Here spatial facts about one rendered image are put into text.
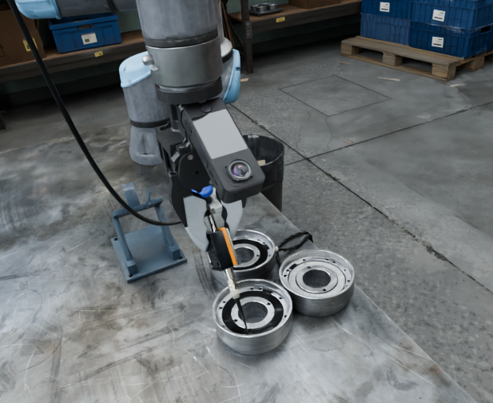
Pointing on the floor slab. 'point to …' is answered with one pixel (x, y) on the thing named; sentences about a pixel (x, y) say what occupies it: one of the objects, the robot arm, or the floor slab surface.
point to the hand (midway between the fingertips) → (217, 241)
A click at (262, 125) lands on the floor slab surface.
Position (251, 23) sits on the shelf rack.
